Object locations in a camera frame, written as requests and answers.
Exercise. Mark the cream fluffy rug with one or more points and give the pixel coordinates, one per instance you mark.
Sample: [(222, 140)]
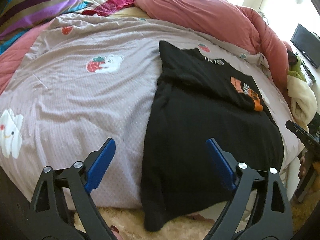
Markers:
[(130, 225)]

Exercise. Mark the green cloth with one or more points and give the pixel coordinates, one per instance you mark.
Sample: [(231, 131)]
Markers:
[(296, 67)]

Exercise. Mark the black long-sleeve sweater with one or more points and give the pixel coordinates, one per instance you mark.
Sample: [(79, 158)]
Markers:
[(200, 130)]

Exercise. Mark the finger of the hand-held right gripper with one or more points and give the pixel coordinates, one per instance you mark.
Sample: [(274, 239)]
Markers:
[(298, 130)]

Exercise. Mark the strawberry print duvet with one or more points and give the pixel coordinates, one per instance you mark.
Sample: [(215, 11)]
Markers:
[(75, 105)]

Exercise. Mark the pink quilted blanket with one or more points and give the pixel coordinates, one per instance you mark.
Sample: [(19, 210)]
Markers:
[(17, 60)]

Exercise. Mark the cream fleece blanket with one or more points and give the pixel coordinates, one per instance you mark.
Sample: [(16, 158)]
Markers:
[(301, 100)]

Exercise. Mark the pale yellow sheet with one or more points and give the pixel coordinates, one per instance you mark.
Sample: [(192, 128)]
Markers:
[(132, 11)]

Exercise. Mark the pink comforter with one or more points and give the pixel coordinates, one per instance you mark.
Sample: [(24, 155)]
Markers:
[(200, 12)]

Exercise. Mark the dark red cloth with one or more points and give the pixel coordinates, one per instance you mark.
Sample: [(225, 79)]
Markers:
[(110, 5)]

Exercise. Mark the striped colourful pillow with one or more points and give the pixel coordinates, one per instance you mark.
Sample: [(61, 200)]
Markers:
[(37, 5)]

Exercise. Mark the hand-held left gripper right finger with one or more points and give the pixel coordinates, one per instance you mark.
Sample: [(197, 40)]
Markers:
[(221, 165)]

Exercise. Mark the black monitor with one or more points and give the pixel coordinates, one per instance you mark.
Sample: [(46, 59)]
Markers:
[(306, 45)]

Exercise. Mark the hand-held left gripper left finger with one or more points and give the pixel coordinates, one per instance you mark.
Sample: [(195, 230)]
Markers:
[(100, 165)]

